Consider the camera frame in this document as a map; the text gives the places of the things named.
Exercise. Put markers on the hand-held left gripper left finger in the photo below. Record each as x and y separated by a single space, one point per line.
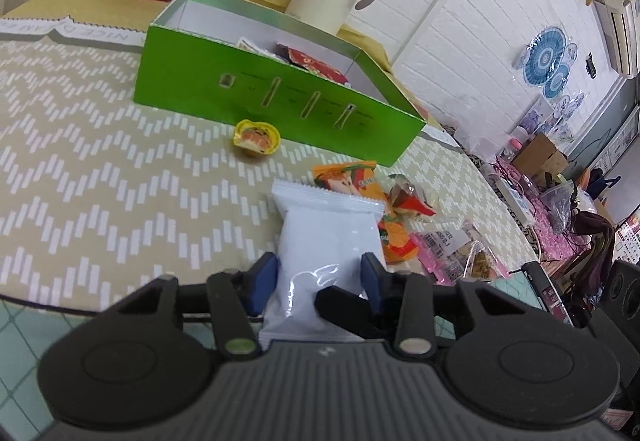
262 283

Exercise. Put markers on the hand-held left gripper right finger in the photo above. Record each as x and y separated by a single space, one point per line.
372 281

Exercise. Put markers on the white puffy snack packet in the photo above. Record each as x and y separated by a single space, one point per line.
320 241

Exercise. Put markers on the green cardboard box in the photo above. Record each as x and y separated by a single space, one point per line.
200 76

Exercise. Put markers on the red snack packet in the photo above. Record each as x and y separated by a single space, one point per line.
310 62

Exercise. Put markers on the orange fruit print packet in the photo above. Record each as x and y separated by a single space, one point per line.
400 243
345 176

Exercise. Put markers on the dark brown cloth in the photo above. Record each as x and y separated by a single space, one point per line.
595 246

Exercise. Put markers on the black rectangular object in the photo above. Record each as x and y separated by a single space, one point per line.
547 291

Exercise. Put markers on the red white candy wrapper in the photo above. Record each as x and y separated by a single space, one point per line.
407 201

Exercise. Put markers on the granola packet pink edge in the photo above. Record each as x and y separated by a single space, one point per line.
465 253

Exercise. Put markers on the pink floral cloth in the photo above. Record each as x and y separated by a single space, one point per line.
547 233

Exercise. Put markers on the clear plastic bag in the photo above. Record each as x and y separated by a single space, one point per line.
560 203

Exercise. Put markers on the dark blue bag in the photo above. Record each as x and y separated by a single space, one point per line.
600 183

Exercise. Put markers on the yellow jelly cup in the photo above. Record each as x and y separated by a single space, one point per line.
256 137

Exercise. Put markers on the white power strip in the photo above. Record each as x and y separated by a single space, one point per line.
512 198

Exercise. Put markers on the brown cardboard box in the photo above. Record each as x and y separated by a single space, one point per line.
540 156

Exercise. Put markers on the pink lid bottle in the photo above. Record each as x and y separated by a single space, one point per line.
511 150

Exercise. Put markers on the beige zigzag table mat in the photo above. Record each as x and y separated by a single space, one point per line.
75 146

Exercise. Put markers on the teal grid table mat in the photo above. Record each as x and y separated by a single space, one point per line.
20 336

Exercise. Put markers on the white air conditioner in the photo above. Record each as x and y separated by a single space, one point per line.
622 11

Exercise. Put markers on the black wall switch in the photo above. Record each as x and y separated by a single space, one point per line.
591 65

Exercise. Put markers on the blue patterned wall decoration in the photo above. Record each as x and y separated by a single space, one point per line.
545 58

